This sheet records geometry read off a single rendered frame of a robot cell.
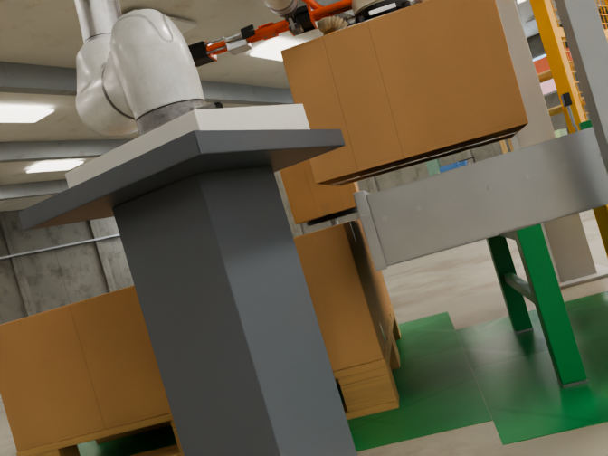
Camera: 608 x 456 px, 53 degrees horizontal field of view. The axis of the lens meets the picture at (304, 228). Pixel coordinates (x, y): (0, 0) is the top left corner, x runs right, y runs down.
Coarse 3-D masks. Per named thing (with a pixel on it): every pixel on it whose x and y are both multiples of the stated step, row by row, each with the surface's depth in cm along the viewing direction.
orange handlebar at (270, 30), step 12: (348, 0) 187; (312, 12) 189; (324, 12) 189; (336, 12) 192; (264, 24) 192; (276, 24) 192; (252, 36) 193; (264, 36) 194; (276, 36) 198; (216, 48) 196
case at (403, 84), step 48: (432, 0) 165; (480, 0) 162; (288, 48) 175; (336, 48) 172; (384, 48) 168; (432, 48) 166; (480, 48) 163; (336, 96) 172; (384, 96) 169; (432, 96) 166; (480, 96) 163; (384, 144) 170; (432, 144) 167; (480, 144) 192
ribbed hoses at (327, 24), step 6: (420, 0) 176; (324, 18) 181; (330, 18) 180; (336, 18) 179; (342, 18) 180; (318, 24) 183; (324, 24) 180; (330, 24) 180; (336, 24) 180; (342, 24) 179; (324, 30) 182; (330, 30) 187; (336, 30) 181
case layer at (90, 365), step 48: (336, 240) 172; (336, 288) 173; (384, 288) 253; (0, 336) 191; (48, 336) 188; (96, 336) 185; (144, 336) 183; (336, 336) 173; (384, 336) 192; (0, 384) 191; (48, 384) 189; (96, 384) 186; (144, 384) 183; (48, 432) 189
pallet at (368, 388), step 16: (400, 336) 262; (352, 368) 173; (368, 368) 172; (384, 368) 171; (352, 384) 173; (368, 384) 172; (384, 384) 171; (352, 400) 173; (368, 400) 172; (384, 400) 172; (160, 416) 183; (352, 416) 173; (96, 432) 186; (112, 432) 185; (128, 432) 231; (176, 432) 182; (32, 448) 190; (48, 448) 189; (64, 448) 192; (160, 448) 193; (176, 448) 188
